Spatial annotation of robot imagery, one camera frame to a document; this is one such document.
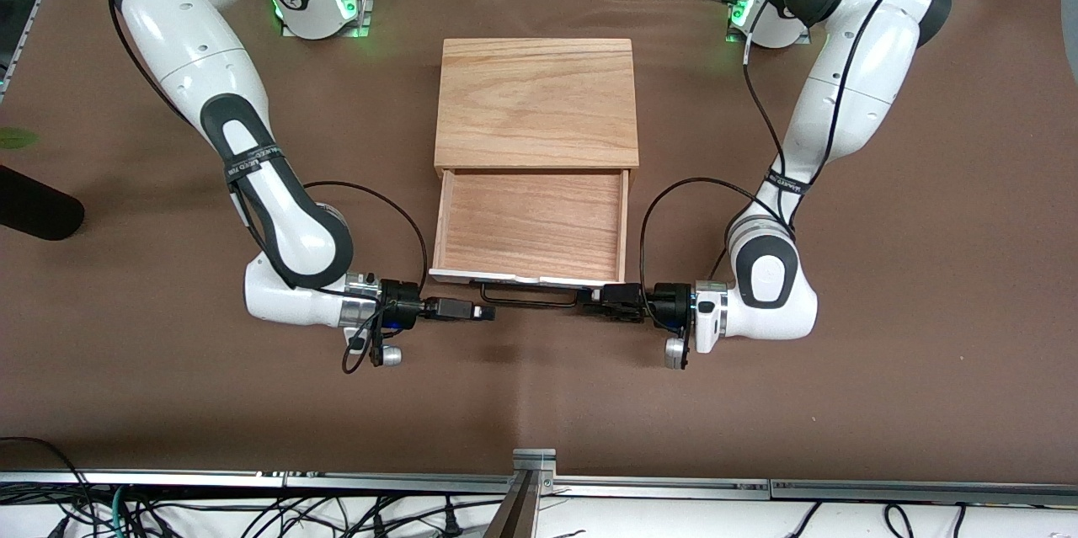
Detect long black drawer handle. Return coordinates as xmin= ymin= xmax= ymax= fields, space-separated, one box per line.
xmin=480 ymin=281 xmax=592 ymax=309

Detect white-fronted wooden drawer with handle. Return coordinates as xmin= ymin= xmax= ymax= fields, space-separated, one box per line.
xmin=429 ymin=168 xmax=632 ymax=287

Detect light wooden drawer cabinet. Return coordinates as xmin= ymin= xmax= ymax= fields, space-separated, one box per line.
xmin=434 ymin=38 xmax=640 ymax=178

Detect brown table mat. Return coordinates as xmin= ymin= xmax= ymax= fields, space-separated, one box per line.
xmin=0 ymin=0 xmax=1078 ymax=482

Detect black cylindrical vase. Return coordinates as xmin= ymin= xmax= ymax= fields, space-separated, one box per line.
xmin=0 ymin=166 xmax=86 ymax=241

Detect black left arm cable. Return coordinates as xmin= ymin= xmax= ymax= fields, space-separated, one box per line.
xmin=638 ymin=0 xmax=937 ymax=305

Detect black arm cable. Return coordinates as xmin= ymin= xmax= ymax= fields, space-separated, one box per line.
xmin=108 ymin=0 xmax=431 ymax=376
xmin=638 ymin=0 xmax=937 ymax=305

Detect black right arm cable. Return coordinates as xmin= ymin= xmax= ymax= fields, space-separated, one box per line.
xmin=108 ymin=0 xmax=431 ymax=376

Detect small aluminium rail bracket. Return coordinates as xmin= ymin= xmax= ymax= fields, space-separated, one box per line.
xmin=512 ymin=447 xmax=557 ymax=495

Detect aluminium table edge rail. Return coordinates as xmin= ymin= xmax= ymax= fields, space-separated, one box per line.
xmin=771 ymin=479 xmax=1078 ymax=509
xmin=285 ymin=472 xmax=771 ymax=499
xmin=0 ymin=471 xmax=286 ymax=489

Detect dark aluminium support post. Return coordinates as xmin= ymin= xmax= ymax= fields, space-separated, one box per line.
xmin=484 ymin=471 xmax=540 ymax=538

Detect grey left arm base plate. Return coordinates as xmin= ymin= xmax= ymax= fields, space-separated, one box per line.
xmin=724 ymin=0 xmax=814 ymax=47

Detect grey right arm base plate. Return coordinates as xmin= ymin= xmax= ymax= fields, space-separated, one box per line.
xmin=280 ymin=0 xmax=373 ymax=40

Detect black looped floor cable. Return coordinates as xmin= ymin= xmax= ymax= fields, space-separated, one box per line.
xmin=0 ymin=436 xmax=95 ymax=538

